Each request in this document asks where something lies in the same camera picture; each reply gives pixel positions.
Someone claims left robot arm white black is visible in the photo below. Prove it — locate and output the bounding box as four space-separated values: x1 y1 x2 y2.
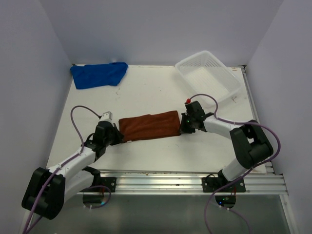
21 121 123 220

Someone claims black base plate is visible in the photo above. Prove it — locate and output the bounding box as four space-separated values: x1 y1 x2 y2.
201 174 246 193
82 177 117 193

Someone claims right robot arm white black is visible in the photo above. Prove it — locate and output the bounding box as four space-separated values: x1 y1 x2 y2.
180 99 273 192

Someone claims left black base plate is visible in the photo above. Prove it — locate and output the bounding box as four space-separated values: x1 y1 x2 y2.
82 177 117 193

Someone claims aluminium front rail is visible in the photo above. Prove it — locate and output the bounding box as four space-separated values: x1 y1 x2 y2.
99 171 288 195

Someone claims blue towel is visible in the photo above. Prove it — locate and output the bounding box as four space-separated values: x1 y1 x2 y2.
70 62 128 90

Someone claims white plastic basket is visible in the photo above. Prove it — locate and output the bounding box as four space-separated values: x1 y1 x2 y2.
175 51 242 104

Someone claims brown orange towel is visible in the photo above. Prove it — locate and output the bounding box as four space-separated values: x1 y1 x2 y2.
118 111 180 141

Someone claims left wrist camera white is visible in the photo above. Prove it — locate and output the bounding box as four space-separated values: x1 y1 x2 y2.
99 111 113 123

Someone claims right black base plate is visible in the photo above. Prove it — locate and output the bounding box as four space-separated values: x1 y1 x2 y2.
201 174 246 193

